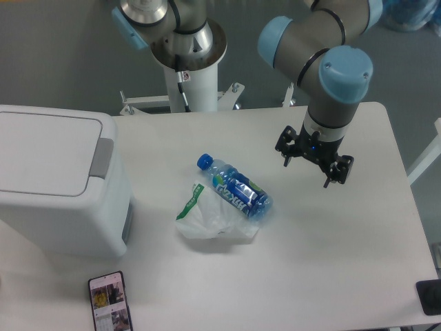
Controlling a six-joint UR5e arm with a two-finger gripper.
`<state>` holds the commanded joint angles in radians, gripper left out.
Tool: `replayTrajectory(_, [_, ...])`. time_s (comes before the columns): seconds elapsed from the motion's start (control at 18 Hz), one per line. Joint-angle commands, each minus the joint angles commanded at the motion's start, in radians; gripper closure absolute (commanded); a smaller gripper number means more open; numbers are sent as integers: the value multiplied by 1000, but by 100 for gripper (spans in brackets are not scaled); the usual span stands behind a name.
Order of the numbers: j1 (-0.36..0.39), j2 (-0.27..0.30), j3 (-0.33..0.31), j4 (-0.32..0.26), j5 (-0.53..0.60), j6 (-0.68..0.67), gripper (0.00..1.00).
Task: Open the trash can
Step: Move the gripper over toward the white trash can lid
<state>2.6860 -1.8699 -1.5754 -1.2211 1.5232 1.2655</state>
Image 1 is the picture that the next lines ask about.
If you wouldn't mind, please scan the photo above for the white frame leg right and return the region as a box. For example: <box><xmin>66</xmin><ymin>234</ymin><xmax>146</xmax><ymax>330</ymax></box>
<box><xmin>407</xmin><ymin>118</ymin><xmax>440</xmax><ymax>185</ymax></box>

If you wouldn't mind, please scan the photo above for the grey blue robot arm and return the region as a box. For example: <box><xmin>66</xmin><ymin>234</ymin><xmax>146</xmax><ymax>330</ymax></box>
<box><xmin>112</xmin><ymin>1</ymin><xmax>383</xmax><ymax>184</ymax></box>

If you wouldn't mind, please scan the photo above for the white table support frame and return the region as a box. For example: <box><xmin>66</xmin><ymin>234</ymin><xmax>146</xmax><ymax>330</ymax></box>
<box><xmin>119</xmin><ymin>81</ymin><xmax>297</xmax><ymax>116</ymax></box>

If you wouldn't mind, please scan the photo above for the black smartphone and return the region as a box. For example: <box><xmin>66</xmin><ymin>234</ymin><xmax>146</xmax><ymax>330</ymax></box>
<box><xmin>88</xmin><ymin>270</ymin><xmax>133</xmax><ymax>331</ymax></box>

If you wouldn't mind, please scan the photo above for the blue plastic water bottle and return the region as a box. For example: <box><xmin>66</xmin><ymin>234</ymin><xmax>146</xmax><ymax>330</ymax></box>
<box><xmin>196</xmin><ymin>154</ymin><xmax>273</xmax><ymax>221</ymax></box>

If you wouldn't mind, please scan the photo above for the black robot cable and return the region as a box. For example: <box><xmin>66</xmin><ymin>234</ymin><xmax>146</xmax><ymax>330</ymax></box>
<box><xmin>174</xmin><ymin>54</ymin><xmax>192</xmax><ymax>113</ymax></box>

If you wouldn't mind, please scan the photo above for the black device at table edge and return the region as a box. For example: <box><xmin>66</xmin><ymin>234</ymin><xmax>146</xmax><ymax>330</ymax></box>
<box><xmin>416</xmin><ymin>279</ymin><xmax>440</xmax><ymax>316</ymax></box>

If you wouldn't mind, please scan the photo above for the white green plastic bag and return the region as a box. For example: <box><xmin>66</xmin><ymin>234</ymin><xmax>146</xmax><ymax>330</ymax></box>
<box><xmin>175</xmin><ymin>181</ymin><xmax>260</xmax><ymax>240</ymax></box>

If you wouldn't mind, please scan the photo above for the blue plastic bag background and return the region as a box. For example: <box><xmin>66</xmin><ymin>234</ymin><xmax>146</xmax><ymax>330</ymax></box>
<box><xmin>382</xmin><ymin>0</ymin><xmax>441</xmax><ymax>34</ymax></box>

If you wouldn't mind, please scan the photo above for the white trash can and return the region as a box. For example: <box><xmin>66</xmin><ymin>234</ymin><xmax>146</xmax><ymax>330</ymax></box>
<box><xmin>1</xmin><ymin>105</ymin><xmax>134</xmax><ymax>258</ymax></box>

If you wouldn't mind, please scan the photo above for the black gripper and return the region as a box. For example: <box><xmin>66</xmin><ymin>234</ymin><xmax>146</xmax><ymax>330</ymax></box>
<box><xmin>275</xmin><ymin>126</ymin><xmax>354</xmax><ymax>188</ymax></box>

